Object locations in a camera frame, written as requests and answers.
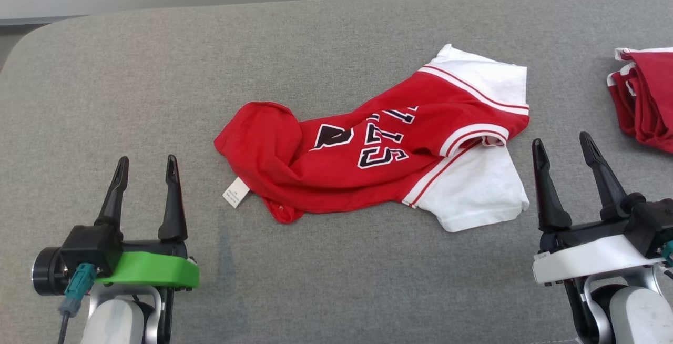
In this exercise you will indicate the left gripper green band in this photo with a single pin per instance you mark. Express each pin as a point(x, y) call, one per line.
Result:
point(152, 273)

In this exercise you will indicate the red white lettered jersey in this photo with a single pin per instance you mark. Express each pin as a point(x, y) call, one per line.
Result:
point(342, 175)

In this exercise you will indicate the red shorts white side stripes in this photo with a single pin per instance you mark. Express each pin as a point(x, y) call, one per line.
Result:
point(646, 102)

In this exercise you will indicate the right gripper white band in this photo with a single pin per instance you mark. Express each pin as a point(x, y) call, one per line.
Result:
point(583, 260)

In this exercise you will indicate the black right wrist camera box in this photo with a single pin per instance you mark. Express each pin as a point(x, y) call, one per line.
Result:
point(652, 223)

